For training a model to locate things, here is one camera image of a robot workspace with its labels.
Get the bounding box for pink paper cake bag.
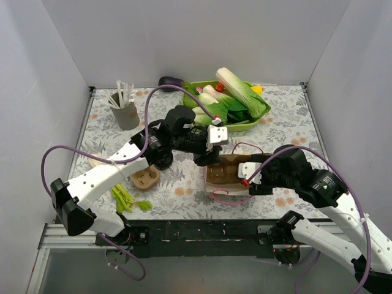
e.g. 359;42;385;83
203;141;273;206

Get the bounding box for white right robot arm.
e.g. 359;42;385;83
238;145;391;293

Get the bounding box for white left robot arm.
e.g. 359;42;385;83
50;105;228;245

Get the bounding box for stack of black lids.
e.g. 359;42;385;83
155;153;173;170

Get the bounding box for bok choy front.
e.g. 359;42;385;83
192;103;228;126

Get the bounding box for bok choy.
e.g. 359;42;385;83
192;103;228;126
198;85;247;111

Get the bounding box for green plastic vegetable tray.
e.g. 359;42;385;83
183;81;260;132

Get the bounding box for bok choy middle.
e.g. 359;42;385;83
198;85;247;111

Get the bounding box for red pepper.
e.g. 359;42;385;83
215;83;225;92

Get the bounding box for brown cardboard cup carrier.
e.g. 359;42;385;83
129;166;160;191

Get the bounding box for napa cabbage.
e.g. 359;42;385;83
216;67;271;118

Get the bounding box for purple eggplant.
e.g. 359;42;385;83
158;76;184;88

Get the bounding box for grey straw holder cup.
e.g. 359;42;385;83
110;100;140;130

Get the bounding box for floral table mat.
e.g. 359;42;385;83
78;86;325;219

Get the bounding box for yellow vegetable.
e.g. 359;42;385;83
251;85;263;95

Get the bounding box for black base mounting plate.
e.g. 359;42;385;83
111;219;277;258

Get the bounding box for green celery stalks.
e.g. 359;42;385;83
110;184;153;213

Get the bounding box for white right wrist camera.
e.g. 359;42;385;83
238;162;262;187

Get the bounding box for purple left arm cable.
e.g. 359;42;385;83
40;85;221;282

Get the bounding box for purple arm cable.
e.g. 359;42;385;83
243;145;373;294
40;85;221;282

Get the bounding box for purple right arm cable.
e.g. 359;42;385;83
243;145;373;294

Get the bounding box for aluminium frame rail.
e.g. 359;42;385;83
38;222;368;249

